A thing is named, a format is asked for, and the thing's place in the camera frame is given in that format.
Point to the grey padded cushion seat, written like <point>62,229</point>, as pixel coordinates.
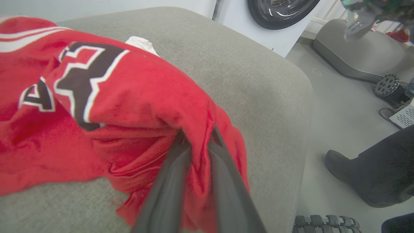
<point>362,55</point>

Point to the black wheeled robot base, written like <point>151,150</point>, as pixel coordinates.
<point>399,95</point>

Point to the white vented electronics box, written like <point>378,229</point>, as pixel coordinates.
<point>404,116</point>

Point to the grey upholstered ottoman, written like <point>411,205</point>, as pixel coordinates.
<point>245,84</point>

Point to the dark round washing machine door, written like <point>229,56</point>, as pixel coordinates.
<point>278,14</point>

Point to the person's black-clad leg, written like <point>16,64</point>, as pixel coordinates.
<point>399,225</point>
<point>385,168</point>

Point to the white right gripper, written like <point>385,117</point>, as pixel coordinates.
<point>388,8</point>

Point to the red cloth item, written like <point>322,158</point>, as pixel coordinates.
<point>399,35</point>

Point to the white washing machine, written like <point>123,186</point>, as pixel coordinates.
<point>284,40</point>

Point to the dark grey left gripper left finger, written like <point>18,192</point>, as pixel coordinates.
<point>168,194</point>

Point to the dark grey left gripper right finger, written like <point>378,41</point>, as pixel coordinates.
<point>229,194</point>

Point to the black omni wheel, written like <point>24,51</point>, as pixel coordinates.
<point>326,224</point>
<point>386,84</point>

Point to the red basketball jersey white sleeves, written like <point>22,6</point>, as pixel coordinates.
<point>145,97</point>

